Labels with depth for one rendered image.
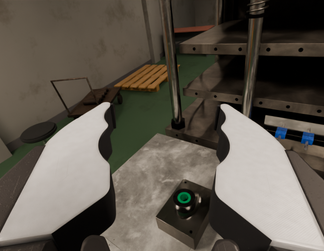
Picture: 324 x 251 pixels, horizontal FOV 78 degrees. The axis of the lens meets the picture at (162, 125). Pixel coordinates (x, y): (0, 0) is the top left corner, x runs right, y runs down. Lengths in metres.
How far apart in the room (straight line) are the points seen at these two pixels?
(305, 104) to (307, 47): 0.24
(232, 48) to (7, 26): 2.93
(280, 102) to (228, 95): 0.24
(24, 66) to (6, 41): 0.35
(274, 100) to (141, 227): 0.80
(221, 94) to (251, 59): 0.26
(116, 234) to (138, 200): 0.16
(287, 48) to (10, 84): 3.13
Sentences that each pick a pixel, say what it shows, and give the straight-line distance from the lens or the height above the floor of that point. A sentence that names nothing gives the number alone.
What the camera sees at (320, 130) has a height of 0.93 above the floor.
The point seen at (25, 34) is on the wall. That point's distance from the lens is 3.52.
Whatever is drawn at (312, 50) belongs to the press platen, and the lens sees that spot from 0.99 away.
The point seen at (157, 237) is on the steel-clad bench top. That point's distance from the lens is 0.82.
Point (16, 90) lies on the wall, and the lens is 3.41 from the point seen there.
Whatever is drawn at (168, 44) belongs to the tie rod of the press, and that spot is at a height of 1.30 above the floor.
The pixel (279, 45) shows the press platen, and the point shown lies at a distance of 1.00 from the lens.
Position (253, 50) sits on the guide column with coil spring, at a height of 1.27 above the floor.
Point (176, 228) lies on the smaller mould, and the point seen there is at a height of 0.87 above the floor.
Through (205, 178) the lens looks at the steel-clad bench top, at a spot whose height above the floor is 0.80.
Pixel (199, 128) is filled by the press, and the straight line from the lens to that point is 1.29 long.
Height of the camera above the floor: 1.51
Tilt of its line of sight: 32 degrees down
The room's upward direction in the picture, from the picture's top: 9 degrees counter-clockwise
